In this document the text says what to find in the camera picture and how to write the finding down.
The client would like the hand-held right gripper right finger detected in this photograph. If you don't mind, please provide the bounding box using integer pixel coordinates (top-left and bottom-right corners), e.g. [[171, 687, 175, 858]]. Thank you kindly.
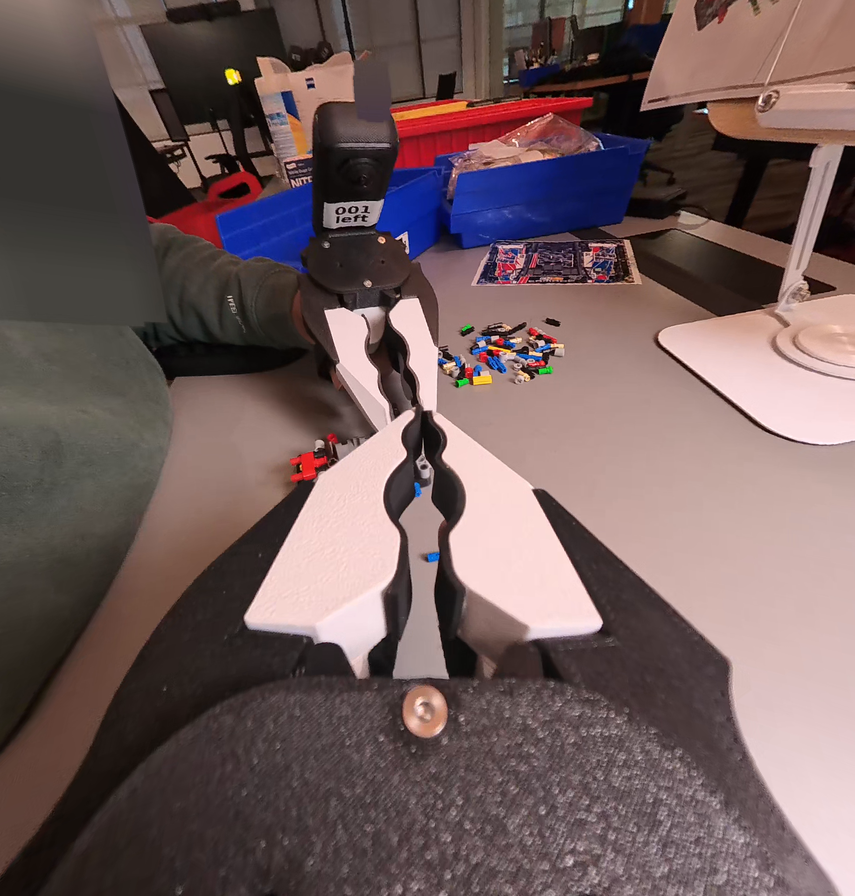
[[426, 412, 603, 677]]

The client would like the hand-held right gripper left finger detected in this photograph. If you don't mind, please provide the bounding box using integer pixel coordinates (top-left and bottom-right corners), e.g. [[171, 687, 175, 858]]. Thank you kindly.
[[244, 410, 424, 679]]

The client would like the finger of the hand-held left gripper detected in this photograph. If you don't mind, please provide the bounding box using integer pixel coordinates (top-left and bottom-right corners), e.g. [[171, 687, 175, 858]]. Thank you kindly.
[[389, 297, 442, 415], [324, 310, 402, 434]]

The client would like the pile of lego pieces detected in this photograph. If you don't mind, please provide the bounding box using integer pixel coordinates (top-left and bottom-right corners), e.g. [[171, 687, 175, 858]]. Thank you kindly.
[[438, 321, 564, 387]]

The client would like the black frame lego model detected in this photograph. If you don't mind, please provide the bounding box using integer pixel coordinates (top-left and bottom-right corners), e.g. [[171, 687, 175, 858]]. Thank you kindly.
[[289, 433, 431, 499]]

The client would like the person's left forearm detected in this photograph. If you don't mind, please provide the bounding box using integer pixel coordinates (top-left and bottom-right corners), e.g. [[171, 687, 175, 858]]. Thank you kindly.
[[147, 223, 315, 351]]

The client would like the lego sticker sheet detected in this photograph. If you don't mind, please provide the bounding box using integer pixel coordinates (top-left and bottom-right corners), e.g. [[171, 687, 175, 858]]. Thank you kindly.
[[471, 239, 641, 287]]

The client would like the lego instruction booklet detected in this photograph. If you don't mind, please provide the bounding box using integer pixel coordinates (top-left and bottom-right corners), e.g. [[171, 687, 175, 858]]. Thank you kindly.
[[640, 0, 855, 113]]

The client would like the person's left hand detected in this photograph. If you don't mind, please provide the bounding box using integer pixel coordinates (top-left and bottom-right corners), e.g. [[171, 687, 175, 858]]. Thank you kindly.
[[291, 283, 335, 383]]

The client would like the red plastic container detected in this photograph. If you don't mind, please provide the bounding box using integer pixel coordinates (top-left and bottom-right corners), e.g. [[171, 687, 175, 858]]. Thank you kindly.
[[151, 171, 264, 249]]

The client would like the red plastic bin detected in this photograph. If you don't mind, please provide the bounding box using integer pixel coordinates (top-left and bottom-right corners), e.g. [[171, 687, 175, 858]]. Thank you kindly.
[[391, 98, 595, 169]]

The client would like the white cardboard box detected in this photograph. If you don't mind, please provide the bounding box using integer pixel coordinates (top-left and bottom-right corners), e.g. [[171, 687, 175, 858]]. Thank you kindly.
[[254, 52, 355, 158]]

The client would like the clear bag of parts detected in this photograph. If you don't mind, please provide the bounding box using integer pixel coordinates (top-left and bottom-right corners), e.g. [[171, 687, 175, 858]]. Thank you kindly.
[[447, 113, 603, 197]]

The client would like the person's green sweatshirt torso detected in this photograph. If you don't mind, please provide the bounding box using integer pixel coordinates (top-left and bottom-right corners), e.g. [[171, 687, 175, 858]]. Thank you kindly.
[[0, 318, 174, 771]]

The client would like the white book stand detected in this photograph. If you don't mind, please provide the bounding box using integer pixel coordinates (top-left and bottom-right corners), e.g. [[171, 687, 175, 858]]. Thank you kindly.
[[657, 80, 855, 447]]

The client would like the black wall monitor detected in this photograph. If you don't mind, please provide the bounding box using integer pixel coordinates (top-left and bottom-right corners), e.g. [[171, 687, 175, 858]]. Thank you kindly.
[[140, 7, 288, 130]]

